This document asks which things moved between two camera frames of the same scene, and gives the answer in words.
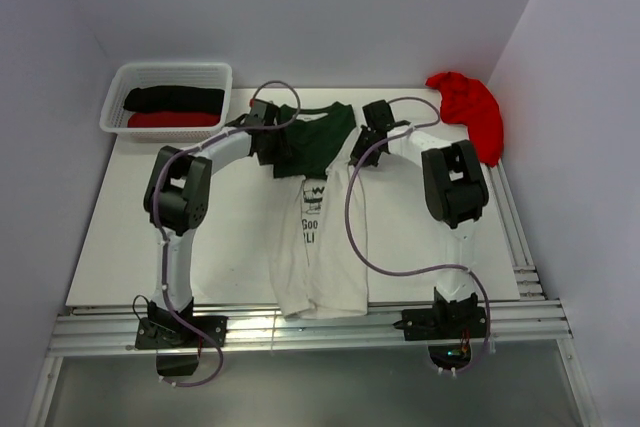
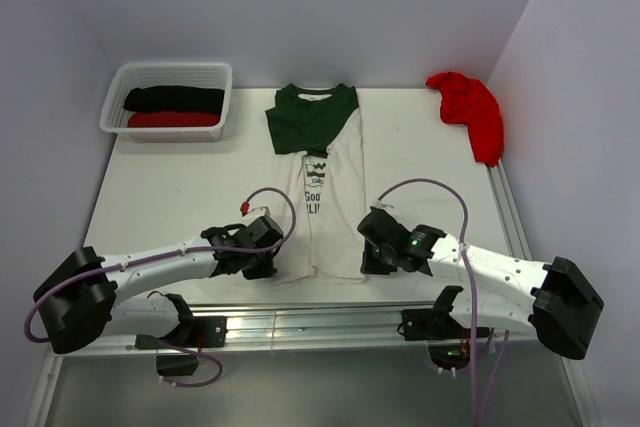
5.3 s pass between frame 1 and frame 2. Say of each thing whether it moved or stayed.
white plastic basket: stayed
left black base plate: stayed
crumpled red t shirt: stayed
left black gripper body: moved
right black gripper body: moved
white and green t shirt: moved
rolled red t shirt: stayed
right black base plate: stayed
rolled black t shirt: stayed
